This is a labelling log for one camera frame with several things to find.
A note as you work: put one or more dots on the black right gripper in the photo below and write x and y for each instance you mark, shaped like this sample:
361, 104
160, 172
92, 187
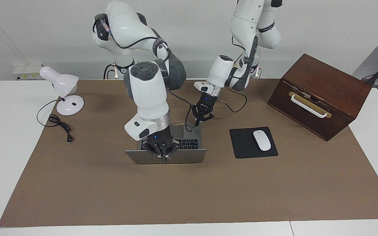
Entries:
159, 136

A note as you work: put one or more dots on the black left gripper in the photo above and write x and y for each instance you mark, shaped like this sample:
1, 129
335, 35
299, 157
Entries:
207, 102

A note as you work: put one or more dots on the grey aluminium laptop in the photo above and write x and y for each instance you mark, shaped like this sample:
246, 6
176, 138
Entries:
176, 156

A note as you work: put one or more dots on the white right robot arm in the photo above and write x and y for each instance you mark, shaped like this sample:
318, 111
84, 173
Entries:
148, 95

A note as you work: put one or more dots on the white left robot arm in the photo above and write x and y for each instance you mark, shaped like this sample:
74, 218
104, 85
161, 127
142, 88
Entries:
248, 19

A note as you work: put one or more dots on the black mouse pad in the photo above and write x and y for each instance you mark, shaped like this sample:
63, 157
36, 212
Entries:
241, 144

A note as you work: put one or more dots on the brown table mat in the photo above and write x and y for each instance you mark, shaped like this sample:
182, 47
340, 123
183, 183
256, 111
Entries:
176, 196

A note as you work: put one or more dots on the white computer mouse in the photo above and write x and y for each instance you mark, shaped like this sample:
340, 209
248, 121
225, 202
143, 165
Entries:
262, 140

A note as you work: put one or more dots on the white desk lamp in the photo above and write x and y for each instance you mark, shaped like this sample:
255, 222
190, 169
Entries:
71, 105

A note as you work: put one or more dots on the dark brown wooden box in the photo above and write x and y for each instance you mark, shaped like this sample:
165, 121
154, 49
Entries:
326, 78

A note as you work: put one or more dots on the white wall power strip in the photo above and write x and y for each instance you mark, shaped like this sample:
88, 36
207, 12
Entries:
28, 72

